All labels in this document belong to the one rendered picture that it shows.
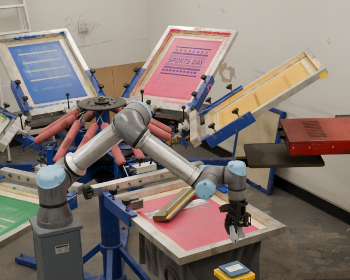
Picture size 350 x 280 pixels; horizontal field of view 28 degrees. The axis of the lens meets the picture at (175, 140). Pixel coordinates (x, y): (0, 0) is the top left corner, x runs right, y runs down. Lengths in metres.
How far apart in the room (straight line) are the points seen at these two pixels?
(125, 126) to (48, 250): 0.63
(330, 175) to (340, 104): 0.61
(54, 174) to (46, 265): 0.39
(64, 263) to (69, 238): 0.11
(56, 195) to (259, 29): 3.68
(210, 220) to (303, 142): 0.94
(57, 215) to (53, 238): 0.10
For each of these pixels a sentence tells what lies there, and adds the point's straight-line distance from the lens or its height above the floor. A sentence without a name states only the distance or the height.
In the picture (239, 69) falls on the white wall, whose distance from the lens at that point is 6.54.
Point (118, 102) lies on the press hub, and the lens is 4.27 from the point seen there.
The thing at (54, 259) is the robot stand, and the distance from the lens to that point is 2.97.
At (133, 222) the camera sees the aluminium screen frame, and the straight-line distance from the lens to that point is 3.44.
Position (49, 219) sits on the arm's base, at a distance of 2.91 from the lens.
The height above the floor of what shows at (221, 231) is 0.95.
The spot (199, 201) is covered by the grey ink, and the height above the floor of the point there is 0.96.
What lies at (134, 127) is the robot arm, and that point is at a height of 1.64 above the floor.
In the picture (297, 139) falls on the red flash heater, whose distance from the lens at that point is 4.18.
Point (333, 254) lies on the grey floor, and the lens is 5.26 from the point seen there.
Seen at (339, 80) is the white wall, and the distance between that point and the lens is 5.47.
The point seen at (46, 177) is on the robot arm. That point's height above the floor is 1.42.
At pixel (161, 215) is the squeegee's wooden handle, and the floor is 0.99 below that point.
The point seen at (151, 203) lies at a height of 0.95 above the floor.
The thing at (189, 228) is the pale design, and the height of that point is 0.95.
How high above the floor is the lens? 2.45
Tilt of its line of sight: 19 degrees down
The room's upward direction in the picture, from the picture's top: 2 degrees counter-clockwise
